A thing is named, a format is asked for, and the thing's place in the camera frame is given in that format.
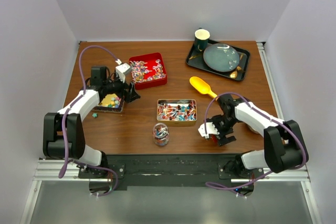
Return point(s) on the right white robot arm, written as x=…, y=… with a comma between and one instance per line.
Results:
x=284, y=146

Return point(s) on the black serving tray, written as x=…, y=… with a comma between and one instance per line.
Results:
x=199, y=63

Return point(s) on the red tin swirl lollipops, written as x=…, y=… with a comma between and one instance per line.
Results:
x=148, y=71

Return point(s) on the gold tin of lollipops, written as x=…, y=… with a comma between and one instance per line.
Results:
x=177, y=112

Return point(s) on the tin of star candies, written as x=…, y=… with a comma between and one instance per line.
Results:
x=110, y=104

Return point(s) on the dark green paper cup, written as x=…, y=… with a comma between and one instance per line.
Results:
x=201, y=39

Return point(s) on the red jar lid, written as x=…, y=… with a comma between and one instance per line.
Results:
x=214, y=138

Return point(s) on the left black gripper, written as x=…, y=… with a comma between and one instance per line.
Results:
x=130, y=95

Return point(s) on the dark teal plate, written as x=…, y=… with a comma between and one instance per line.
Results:
x=221, y=57

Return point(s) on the yellow plastic scoop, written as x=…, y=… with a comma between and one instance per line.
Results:
x=201, y=86

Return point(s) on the gold spoon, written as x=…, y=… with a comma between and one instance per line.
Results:
x=239, y=69

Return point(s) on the clear plastic jar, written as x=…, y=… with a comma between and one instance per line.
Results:
x=160, y=134

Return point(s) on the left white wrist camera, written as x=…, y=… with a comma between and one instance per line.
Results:
x=122, y=69

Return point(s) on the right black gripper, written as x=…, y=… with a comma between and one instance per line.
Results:
x=222, y=141

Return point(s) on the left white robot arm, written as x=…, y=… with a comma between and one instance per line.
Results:
x=63, y=135

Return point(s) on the white bowl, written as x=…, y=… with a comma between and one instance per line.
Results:
x=253, y=130

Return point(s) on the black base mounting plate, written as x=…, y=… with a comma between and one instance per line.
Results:
x=178, y=170

